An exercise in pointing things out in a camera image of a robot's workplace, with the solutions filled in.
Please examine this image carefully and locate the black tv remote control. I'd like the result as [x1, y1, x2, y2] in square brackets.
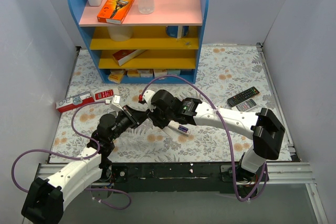
[227, 87, 260, 107]

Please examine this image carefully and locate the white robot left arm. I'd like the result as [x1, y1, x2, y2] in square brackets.
[22, 106, 148, 223]

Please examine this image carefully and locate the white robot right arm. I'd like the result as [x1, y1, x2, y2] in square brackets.
[141, 90, 285, 181]

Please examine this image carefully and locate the grey ac remote control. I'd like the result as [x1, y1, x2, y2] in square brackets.
[234, 99, 257, 112]

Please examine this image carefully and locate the orange razor box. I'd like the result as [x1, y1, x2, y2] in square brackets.
[97, 0, 134, 25]

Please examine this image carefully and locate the red white toothpaste box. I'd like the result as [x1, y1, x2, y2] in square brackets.
[56, 91, 95, 113]

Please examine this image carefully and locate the red white calculator remote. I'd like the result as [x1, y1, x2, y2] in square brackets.
[94, 89, 115, 101]

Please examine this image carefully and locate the blue white can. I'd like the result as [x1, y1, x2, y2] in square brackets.
[165, 26, 189, 39]

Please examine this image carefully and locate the white remote battery cover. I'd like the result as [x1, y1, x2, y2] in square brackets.
[162, 127, 174, 137]

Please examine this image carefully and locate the white slim remote control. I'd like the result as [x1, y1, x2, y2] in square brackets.
[168, 121, 190, 136]

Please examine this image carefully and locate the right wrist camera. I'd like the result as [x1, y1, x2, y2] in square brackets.
[139, 90, 155, 112]

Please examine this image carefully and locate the white cup on shelf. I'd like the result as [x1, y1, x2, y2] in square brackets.
[108, 26, 133, 42]

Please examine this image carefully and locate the red white box on shelf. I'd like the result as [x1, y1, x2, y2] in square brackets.
[112, 49, 145, 66]

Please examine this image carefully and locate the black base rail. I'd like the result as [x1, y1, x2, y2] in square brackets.
[90, 161, 268, 195]

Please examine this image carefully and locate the blue wooden shelf unit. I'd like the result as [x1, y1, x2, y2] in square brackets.
[68, 0, 209, 83]

